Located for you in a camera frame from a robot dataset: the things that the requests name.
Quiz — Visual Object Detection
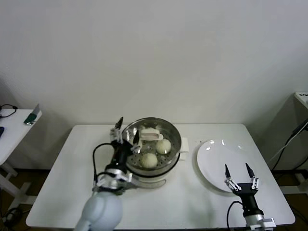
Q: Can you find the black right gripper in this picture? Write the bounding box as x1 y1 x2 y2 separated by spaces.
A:
224 163 264 217

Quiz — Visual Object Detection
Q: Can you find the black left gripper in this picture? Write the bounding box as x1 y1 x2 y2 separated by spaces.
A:
110 116 142 171

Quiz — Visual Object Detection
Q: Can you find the glass lid with white handle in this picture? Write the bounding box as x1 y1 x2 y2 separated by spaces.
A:
120 117 181 175

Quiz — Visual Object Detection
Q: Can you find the white steamed baozi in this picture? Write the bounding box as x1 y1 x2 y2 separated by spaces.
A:
140 153 158 169
155 139 172 154

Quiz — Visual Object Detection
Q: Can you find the stainless steel steamer basket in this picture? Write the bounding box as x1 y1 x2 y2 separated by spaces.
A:
120 117 190 176

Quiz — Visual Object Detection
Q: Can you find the white round plate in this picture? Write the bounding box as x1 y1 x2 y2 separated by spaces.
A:
196 139 257 193

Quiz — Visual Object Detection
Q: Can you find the white electric cooking pot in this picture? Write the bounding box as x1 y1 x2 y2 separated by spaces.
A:
127 153 187 190

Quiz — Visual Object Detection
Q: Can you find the black power adapter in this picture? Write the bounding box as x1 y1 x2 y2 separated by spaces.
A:
292 121 308 137

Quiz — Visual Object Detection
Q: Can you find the white cabinet stand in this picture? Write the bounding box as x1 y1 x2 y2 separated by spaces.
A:
274 91 308 195

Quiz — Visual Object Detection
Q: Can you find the white side table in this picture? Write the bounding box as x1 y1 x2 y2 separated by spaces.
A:
0 108 43 212

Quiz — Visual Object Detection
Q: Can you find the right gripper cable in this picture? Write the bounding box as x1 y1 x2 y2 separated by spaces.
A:
227 201 245 228

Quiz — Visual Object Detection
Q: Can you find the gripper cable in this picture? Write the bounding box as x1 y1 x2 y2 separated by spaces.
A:
92 143 116 186
227 201 245 228

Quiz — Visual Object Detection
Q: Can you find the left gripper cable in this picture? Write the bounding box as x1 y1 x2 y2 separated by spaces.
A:
92 143 116 186

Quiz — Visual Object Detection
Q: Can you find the long black cable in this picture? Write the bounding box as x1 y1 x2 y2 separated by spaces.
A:
272 131 308 171

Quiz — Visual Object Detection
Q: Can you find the white cable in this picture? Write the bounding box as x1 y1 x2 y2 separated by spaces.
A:
269 134 295 162

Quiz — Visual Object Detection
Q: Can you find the cleaver with green handle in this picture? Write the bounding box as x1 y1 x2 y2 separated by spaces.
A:
23 103 40 125

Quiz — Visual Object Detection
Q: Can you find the thin black cable with plug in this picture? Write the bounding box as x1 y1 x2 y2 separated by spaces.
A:
0 103 19 118

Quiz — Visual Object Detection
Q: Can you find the black floor cable bundle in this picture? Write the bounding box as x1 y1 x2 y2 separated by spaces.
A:
1 206 24 227

